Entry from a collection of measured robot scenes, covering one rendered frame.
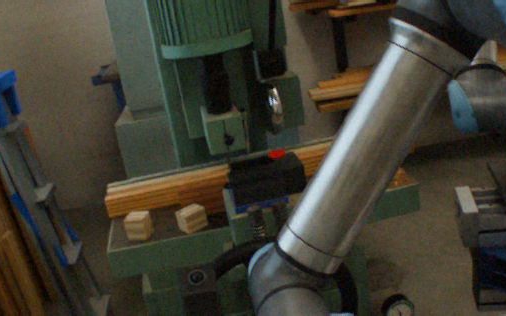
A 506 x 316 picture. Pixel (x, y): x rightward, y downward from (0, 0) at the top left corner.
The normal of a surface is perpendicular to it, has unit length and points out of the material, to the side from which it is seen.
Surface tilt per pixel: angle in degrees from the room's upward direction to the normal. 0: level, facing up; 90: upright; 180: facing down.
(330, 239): 87
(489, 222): 90
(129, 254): 90
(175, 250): 90
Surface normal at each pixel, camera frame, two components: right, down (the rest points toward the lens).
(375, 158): 0.04, 0.29
